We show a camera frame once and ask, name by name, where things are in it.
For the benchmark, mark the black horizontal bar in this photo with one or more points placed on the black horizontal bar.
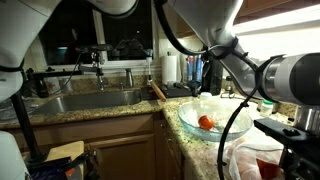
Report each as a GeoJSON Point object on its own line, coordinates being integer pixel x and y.
{"type": "Point", "coordinates": [53, 73]}

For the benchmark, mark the black countertop appliance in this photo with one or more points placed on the black countertop appliance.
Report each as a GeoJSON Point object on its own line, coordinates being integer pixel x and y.
{"type": "Point", "coordinates": [213, 78]}

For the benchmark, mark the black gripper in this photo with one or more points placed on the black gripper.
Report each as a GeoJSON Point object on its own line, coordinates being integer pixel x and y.
{"type": "Point", "coordinates": [303, 163]}

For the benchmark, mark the wooden base cabinets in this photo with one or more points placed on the wooden base cabinets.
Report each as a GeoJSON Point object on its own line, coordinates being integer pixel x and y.
{"type": "Point", "coordinates": [120, 146]}

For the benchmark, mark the steel soap dispenser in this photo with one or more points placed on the steel soap dispenser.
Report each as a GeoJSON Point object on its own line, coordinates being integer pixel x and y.
{"type": "Point", "coordinates": [129, 78]}

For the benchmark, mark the stainless steel sink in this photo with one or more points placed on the stainless steel sink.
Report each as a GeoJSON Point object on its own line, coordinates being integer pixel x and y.
{"type": "Point", "coordinates": [90, 100]}

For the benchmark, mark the dark window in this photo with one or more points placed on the dark window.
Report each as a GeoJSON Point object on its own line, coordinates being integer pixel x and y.
{"type": "Point", "coordinates": [126, 36]}

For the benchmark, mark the under cabinet light strip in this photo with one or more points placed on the under cabinet light strip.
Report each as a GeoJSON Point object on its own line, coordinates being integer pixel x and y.
{"type": "Point", "coordinates": [276, 23]}

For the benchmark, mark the white paper towel roll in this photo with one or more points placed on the white paper towel roll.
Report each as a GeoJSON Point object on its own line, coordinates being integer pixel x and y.
{"type": "Point", "coordinates": [169, 69]}

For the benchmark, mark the wooden wall cabinets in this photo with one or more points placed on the wooden wall cabinets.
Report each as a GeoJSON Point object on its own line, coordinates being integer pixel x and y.
{"type": "Point", "coordinates": [266, 3]}

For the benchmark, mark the white bottle green cap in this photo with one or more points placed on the white bottle green cap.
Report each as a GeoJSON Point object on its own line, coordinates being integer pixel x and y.
{"type": "Point", "coordinates": [266, 108]}

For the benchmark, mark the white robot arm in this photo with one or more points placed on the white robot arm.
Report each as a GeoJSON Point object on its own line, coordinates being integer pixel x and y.
{"type": "Point", "coordinates": [206, 20]}

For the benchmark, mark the white mesh produce bag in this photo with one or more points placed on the white mesh produce bag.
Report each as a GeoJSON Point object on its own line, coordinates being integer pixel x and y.
{"type": "Point", "coordinates": [246, 153]}

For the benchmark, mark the black counter tray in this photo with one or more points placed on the black counter tray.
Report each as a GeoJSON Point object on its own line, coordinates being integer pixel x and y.
{"type": "Point", "coordinates": [178, 90]}

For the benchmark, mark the clear glass bowl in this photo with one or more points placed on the clear glass bowl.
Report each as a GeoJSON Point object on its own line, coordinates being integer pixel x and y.
{"type": "Point", "coordinates": [196, 116]}

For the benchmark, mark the black stand pole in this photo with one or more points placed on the black stand pole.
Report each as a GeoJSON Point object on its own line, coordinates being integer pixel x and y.
{"type": "Point", "coordinates": [25, 126]}

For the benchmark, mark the grey cup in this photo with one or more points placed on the grey cup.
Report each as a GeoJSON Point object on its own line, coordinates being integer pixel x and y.
{"type": "Point", "coordinates": [66, 85]}

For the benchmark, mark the red tomato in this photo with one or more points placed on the red tomato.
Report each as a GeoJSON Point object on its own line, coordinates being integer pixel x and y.
{"type": "Point", "coordinates": [206, 122]}
{"type": "Point", "coordinates": [266, 170]}

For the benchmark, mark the beige wooden block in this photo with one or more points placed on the beige wooden block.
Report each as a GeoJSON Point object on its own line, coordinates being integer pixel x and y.
{"type": "Point", "coordinates": [65, 150]}

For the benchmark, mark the white mug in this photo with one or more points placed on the white mug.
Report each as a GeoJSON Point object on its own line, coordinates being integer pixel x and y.
{"type": "Point", "coordinates": [50, 85]}

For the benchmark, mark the white lidded jar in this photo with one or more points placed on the white lidded jar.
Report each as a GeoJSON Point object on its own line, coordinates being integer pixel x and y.
{"type": "Point", "coordinates": [205, 96]}

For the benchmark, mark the blue spray bottle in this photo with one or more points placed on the blue spray bottle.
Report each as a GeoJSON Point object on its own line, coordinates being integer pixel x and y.
{"type": "Point", "coordinates": [198, 68]}
{"type": "Point", "coordinates": [190, 68]}

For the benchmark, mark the glass jar black lid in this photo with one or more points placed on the glass jar black lid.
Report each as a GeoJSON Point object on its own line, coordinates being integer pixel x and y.
{"type": "Point", "coordinates": [228, 85]}

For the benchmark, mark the white rounded base cover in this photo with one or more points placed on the white rounded base cover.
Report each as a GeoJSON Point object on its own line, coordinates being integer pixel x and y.
{"type": "Point", "coordinates": [10, 156]}

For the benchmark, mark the dark bottle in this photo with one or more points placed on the dark bottle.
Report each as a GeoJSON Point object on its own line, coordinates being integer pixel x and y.
{"type": "Point", "coordinates": [40, 88]}

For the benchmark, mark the kitchen faucet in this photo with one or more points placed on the kitchen faucet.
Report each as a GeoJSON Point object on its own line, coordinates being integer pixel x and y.
{"type": "Point", "coordinates": [99, 71]}

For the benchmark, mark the black equipment with orange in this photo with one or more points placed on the black equipment with orange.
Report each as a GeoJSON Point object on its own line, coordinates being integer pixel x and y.
{"type": "Point", "coordinates": [50, 168]}

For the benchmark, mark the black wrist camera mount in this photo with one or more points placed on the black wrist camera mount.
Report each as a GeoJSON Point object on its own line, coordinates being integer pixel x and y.
{"type": "Point", "coordinates": [283, 131]}

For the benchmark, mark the pale orange tomato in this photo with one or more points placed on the pale orange tomato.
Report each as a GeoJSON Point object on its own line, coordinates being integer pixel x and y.
{"type": "Point", "coordinates": [242, 163]}

